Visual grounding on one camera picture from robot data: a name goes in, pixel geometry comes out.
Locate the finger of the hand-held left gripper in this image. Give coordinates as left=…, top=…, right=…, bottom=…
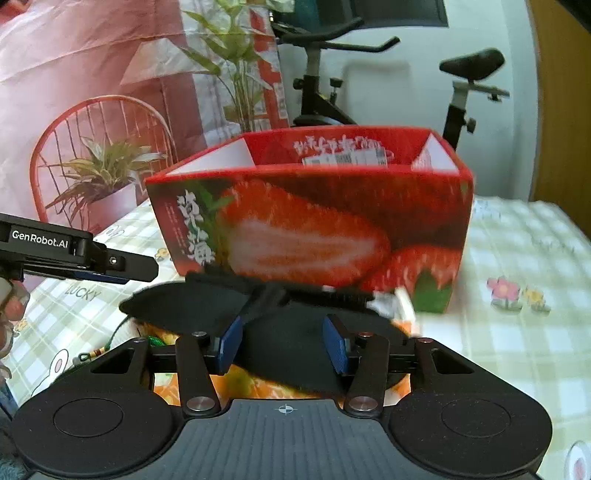
left=73, top=242, right=160, bottom=284

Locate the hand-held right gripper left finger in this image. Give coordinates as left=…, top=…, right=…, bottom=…
left=90, top=316, right=245, bottom=417

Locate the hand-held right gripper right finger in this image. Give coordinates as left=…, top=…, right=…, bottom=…
left=322, top=314, right=463, bottom=415

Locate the black cloth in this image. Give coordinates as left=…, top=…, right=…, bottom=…
left=119, top=271, right=417, bottom=394

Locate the red strawberry print cardboard box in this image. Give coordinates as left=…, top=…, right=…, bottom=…
left=145, top=126, right=476, bottom=315

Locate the person's left hand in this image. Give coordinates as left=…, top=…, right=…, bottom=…
left=0, top=276, right=31, bottom=361

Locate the orange printed cloth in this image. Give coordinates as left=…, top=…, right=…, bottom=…
left=137, top=322, right=413, bottom=406

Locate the checked printed blanket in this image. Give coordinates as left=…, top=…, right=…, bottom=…
left=0, top=194, right=591, bottom=480

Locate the black exercise bike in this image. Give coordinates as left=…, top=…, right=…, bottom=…
left=270, top=19, right=511, bottom=151

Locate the wooden door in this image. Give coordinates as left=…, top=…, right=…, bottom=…
left=526, top=0, right=591, bottom=217

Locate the dark framed window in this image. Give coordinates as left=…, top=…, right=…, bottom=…
left=291, top=0, right=450, bottom=29

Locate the green beaded cord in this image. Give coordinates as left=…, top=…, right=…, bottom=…
left=76, top=336, right=168, bottom=365

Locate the printed wall backdrop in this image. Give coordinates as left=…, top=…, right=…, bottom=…
left=0, top=0, right=293, bottom=241

